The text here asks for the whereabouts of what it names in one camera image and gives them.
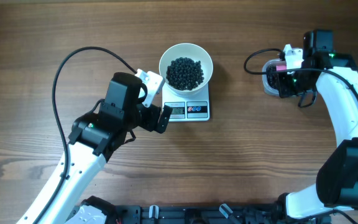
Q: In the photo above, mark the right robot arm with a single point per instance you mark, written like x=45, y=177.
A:
x=318, y=69

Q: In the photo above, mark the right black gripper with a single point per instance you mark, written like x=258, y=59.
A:
x=284, y=91

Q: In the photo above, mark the clear plastic container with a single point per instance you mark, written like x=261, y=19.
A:
x=271, y=62

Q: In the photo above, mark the black beans in bowl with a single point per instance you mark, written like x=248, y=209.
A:
x=184, y=74

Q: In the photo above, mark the pink scoop blue handle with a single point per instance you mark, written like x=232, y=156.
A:
x=281, y=67

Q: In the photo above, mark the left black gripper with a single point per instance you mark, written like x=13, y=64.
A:
x=151, y=123

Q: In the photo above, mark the white round bowl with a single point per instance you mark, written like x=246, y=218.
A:
x=193, y=52

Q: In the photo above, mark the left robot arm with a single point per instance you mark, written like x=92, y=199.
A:
x=93, y=139

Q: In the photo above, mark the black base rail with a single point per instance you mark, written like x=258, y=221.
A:
x=97, y=210

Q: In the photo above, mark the white digital kitchen scale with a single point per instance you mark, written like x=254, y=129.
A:
x=187, y=108

